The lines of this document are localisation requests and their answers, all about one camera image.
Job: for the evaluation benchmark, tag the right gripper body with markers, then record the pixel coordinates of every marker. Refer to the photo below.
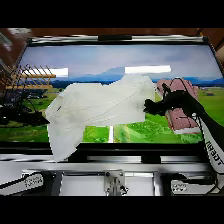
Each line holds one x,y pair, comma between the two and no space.
168,102

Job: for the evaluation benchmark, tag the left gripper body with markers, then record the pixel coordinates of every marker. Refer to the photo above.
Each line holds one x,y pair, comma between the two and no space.
39,119

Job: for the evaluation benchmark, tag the white T-shirt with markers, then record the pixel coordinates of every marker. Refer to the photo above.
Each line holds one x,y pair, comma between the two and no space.
96,103

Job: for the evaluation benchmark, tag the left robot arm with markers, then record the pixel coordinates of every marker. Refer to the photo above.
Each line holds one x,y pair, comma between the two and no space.
20,184

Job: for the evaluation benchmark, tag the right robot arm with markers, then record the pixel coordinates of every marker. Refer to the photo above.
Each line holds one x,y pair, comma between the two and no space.
211,140

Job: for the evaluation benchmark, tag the pink garment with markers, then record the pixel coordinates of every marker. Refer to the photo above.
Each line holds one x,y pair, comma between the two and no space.
180,120

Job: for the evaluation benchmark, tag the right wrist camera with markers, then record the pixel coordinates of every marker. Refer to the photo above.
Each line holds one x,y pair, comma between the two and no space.
165,88

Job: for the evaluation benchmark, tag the silver frame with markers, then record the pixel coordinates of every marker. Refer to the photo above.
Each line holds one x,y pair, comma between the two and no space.
100,166

